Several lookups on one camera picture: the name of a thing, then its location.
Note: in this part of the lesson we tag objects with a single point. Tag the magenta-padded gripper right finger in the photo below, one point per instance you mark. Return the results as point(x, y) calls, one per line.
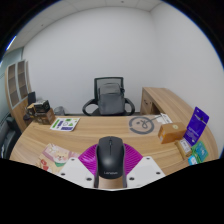
point(146, 168)

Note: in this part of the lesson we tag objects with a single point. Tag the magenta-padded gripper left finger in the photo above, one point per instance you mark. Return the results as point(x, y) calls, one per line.
point(76, 170)

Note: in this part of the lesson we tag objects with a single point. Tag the black computer mouse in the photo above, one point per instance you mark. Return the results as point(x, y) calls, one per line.
point(110, 156)

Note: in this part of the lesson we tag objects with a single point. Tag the cartoon print mouse pad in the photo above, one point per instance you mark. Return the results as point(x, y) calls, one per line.
point(55, 155)

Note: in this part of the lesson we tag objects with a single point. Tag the tan packet with white label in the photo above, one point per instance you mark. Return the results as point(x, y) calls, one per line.
point(184, 147)

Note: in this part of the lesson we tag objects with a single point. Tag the clear sheet with grey circle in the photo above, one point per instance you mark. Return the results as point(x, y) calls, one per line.
point(143, 125)

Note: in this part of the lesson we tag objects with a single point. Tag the brown cardboard box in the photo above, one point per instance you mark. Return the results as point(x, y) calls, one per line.
point(171, 132)

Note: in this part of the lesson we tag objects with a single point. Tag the blue wipes packet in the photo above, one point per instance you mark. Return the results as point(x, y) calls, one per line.
point(193, 160)

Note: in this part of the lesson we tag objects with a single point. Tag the white leaflet with green print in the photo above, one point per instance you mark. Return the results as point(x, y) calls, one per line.
point(65, 124)

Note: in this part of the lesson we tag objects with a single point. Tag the green packet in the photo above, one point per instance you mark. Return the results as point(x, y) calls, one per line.
point(201, 151)

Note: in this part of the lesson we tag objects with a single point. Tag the grey waste bin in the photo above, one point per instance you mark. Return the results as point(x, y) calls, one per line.
point(59, 111)

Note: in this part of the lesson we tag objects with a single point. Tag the purple standing pouch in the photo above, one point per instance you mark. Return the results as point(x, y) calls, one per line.
point(196, 126)

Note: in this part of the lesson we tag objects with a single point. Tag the black office chair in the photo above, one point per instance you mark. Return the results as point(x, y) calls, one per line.
point(89, 106)

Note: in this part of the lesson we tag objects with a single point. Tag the stack of dark boxes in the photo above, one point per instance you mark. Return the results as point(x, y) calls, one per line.
point(41, 111)

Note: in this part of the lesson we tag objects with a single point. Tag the wooden side desk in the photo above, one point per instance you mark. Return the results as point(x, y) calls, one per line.
point(163, 98)

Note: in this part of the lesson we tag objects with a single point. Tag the grey backpack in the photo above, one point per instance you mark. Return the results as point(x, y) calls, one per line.
point(111, 100)

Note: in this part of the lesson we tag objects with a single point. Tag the wooden shelf unit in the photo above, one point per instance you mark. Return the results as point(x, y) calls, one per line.
point(16, 90)

